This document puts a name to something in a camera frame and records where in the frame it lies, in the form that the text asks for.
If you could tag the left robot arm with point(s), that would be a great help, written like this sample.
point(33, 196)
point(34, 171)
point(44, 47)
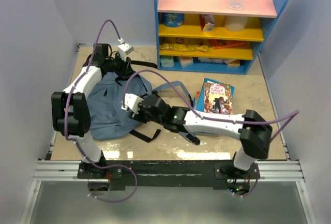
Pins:
point(70, 113)

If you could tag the orange book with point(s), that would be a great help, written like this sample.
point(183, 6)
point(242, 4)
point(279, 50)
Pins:
point(196, 99)

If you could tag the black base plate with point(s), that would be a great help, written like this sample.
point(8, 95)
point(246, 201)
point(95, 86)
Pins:
point(215, 174)

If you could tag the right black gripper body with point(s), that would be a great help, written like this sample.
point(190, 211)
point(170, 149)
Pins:
point(144, 116)

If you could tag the yellow snack bag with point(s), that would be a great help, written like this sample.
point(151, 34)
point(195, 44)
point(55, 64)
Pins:
point(183, 44)

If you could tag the blue shelf unit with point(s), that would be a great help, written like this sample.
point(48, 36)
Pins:
point(209, 36)

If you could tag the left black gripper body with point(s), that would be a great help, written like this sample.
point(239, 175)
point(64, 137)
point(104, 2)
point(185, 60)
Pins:
point(118, 66)

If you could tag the blue student backpack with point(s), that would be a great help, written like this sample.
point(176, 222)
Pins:
point(109, 121)

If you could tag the red snack packet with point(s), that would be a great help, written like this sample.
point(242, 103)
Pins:
point(222, 44)

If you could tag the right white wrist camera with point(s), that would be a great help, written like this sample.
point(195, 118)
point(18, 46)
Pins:
point(131, 102)

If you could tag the teal book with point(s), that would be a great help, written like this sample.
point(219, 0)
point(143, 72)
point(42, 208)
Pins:
point(201, 97)

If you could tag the yellow sponge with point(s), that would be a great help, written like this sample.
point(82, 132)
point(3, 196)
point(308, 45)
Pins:
point(234, 64)

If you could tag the aluminium rail frame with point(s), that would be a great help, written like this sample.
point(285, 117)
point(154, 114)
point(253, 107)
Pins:
point(276, 171)

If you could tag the pink cover book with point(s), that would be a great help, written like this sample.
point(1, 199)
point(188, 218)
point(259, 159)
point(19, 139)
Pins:
point(217, 98)

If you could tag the teal tissue pack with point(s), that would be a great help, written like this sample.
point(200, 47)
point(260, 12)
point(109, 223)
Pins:
point(167, 61)

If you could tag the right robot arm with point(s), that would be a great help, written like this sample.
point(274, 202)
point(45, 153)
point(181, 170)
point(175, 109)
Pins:
point(250, 128)

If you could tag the blue round tin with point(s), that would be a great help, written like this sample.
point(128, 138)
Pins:
point(172, 19)

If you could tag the white tissue pack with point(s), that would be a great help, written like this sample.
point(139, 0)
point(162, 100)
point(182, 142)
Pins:
point(185, 61)

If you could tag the white round container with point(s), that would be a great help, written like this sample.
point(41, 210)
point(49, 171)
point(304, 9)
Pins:
point(235, 23)

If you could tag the red white carton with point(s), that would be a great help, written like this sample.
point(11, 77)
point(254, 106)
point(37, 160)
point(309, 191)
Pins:
point(207, 22)

